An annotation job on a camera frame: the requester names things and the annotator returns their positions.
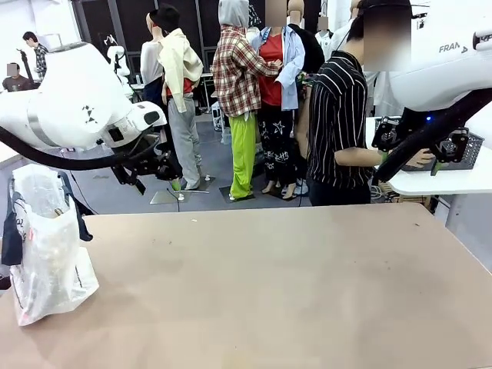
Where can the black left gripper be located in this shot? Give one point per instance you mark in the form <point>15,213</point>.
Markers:
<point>153,163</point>

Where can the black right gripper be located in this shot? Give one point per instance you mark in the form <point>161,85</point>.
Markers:
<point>423,119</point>

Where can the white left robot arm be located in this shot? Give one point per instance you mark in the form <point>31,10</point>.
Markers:
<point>73,100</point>

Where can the person's right forearm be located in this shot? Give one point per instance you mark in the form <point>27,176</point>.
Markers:
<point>357,157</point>

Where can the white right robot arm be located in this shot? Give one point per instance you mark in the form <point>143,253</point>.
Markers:
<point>442,50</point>

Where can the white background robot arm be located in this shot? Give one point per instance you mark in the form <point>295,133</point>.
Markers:
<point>119,65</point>

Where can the person's right hand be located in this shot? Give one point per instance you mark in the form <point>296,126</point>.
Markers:
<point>421,158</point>

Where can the white side table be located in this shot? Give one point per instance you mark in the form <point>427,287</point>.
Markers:
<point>419,180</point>

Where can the person in black striped shirt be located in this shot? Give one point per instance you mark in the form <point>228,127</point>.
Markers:
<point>338,115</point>

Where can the mannequin in cream jacket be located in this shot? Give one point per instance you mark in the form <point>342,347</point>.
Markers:
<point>177,77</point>

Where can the mannequin in plaid hoodie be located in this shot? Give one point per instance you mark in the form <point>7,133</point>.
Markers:
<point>238,84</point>

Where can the mannequin in white top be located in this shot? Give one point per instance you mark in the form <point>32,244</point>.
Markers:
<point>324,36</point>

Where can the mannequin in black jacket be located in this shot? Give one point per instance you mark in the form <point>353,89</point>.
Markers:
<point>307,50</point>

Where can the mannequin in red shirt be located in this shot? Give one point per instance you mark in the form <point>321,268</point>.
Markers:
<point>273,77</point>

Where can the seated person in dark shirt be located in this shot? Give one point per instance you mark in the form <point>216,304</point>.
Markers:
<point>15,80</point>

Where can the standing person in plaid shirt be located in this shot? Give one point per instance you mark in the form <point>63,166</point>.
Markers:
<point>38,54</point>

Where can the black tripod stand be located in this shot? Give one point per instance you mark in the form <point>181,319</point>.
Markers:
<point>26,65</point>

